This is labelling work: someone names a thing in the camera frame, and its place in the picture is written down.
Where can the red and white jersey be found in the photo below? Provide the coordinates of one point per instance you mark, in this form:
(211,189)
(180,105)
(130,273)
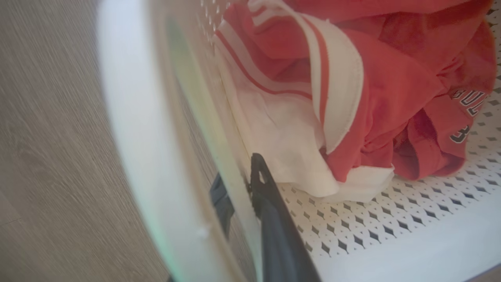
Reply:
(352,90)

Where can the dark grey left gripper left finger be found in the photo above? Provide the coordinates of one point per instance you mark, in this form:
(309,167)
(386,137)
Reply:
(223,203)

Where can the white perforated plastic laundry basket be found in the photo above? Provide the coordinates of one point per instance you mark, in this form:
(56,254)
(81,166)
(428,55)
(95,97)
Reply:
(391,235)

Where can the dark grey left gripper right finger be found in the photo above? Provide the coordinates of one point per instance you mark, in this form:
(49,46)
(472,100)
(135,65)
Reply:
(280,239)

